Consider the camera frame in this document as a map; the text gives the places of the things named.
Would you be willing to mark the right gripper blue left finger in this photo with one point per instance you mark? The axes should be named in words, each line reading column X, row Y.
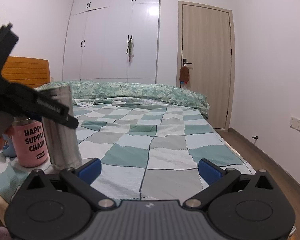
column 78, row 181

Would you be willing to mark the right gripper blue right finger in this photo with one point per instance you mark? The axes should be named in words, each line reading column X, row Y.
column 220, row 182

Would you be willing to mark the stainless steel cup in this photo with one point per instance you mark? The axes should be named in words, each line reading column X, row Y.
column 61, row 141

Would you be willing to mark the blue cartoon cup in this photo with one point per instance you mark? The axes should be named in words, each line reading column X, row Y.
column 8, row 148

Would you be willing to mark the wooden headboard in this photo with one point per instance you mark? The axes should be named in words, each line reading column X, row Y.
column 27, row 71

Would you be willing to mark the checkered green grey bedsheet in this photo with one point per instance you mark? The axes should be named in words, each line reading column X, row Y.
column 150, row 151

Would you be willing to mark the green floral duvet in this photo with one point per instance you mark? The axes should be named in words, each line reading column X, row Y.
column 88, row 92

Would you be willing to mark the white wardrobe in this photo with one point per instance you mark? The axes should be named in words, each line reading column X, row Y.
column 96, row 41

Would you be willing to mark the beige wooden door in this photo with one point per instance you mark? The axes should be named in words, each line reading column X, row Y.
column 206, row 38

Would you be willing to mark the pink happy supply chain cup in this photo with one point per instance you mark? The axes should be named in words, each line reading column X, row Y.
column 29, row 142

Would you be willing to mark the brown plush toy on handle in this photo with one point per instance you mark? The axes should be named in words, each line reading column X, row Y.
column 184, row 75

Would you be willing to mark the black door handle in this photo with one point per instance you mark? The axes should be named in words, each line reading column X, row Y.
column 185, row 63

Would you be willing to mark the charm hanging on wardrobe handle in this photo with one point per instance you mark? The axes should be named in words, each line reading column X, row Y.
column 130, row 47

